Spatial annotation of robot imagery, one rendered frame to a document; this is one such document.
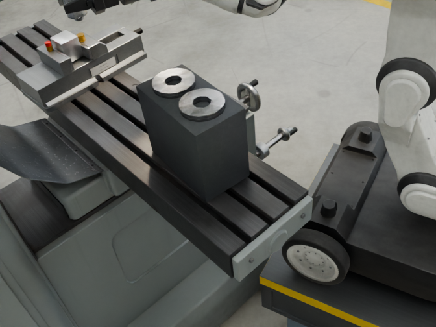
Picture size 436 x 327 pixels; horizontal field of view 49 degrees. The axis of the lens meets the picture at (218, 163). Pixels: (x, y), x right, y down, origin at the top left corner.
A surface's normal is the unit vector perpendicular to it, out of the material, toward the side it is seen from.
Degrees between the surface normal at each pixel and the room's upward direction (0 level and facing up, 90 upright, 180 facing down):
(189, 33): 0
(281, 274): 0
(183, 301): 0
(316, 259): 90
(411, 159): 90
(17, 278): 88
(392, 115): 90
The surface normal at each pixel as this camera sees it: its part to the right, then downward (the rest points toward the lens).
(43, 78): -0.09, -0.71
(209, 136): 0.60, 0.52
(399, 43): -0.49, 0.64
